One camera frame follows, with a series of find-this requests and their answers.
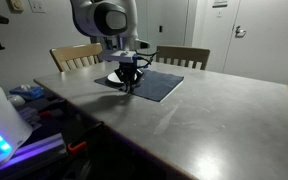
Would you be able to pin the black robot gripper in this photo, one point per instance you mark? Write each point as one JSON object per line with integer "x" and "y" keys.
{"x": 126, "y": 72}

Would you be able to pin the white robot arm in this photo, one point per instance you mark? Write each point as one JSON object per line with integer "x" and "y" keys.
{"x": 115, "y": 21}

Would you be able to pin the white round plate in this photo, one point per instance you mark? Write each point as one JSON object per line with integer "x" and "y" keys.
{"x": 114, "y": 78}

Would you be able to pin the dark blue cloth placemat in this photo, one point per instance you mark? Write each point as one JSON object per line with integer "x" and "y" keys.
{"x": 153, "y": 85}

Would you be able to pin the light wooden chair left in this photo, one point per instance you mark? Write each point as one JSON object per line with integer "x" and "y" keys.
{"x": 73, "y": 57}

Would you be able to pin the dark wooden chair right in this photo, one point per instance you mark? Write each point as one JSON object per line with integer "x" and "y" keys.
{"x": 183, "y": 56}

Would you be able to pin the orange black clamp left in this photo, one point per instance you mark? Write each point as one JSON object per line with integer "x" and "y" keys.
{"x": 79, "y": 145}

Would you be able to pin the blue tissue pack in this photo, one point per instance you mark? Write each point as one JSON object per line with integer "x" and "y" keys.
{"x": 28, "y": 92}

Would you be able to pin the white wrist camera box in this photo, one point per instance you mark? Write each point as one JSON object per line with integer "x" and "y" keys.
{"x": 117, "y": 55}

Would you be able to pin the silver aluminium rail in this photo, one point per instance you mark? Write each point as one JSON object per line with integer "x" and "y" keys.
{"x": 33, "y": 157}

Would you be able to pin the beige wall thermostat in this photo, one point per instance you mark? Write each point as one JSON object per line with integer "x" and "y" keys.
{"x": 16, "y": 5}

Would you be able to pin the white door with handle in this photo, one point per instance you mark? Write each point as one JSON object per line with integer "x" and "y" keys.
{"x": 259, "y": 45}

